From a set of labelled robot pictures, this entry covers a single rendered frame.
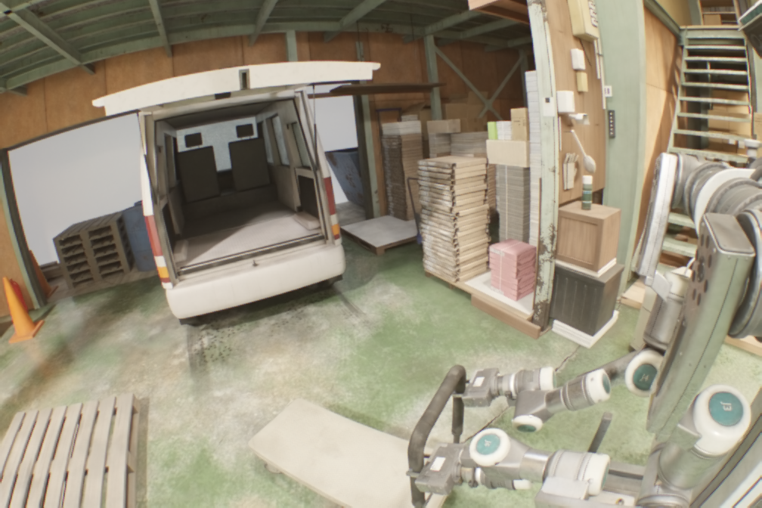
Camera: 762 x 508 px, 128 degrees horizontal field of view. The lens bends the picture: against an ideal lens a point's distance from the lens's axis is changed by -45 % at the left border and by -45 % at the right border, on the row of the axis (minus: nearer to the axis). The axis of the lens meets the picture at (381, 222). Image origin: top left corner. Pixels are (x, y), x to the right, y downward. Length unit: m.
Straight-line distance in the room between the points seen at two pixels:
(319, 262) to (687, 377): 2.51
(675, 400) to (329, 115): 6.58
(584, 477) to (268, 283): 2.34
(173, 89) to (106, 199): 5.24
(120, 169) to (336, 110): 4.17
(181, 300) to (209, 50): 3.12
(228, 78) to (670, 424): 1.54
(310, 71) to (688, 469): 1.62
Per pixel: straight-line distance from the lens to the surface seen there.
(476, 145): 4.50
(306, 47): 4.85
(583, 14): 2.46
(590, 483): 0.66
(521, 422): 0.94
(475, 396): 1.03
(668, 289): 0.78
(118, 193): 6.49
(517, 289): 2.62
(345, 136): 6.79
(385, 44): 5.36
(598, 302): 2.25
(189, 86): 1.43
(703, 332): 0.37
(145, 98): 1.46
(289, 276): 2.61
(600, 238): 2.10
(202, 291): 2.58
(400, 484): 1.42
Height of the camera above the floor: 1.43
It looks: 16 degrees down
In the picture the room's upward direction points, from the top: 6 degrees counter-clockwise
